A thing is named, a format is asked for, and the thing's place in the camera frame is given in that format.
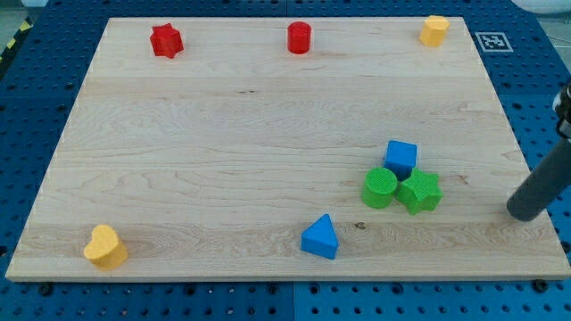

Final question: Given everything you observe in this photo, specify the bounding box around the green star block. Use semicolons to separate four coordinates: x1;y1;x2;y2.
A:
396;168;443;215

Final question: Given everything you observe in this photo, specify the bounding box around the yellow hexagon block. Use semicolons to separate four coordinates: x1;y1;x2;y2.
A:
419;15;450;47

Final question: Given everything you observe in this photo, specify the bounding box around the yellow heart block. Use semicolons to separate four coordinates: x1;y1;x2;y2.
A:
83;225;128;271

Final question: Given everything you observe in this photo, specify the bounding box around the red cylinder block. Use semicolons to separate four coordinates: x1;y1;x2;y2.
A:
286;21;312;54

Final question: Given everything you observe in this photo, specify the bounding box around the blue cube block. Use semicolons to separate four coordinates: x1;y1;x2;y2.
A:
384;140;418;181

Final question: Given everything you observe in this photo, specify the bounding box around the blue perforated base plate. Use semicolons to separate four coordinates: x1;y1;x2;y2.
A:
1;1;570;320

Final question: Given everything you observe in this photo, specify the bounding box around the wooden board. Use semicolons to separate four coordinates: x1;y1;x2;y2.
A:
6;17;570;283

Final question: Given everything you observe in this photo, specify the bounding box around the green cylinder block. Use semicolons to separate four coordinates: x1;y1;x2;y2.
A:
361;168;398;209

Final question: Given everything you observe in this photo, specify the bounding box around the red star block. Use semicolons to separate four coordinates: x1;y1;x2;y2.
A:
150;23;184;59

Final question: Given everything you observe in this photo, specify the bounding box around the white fiducial marker tag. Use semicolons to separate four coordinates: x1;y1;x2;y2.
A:
475;31;513;53

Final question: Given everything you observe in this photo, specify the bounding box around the blue triangle block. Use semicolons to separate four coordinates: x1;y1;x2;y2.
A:
301;213;339;259

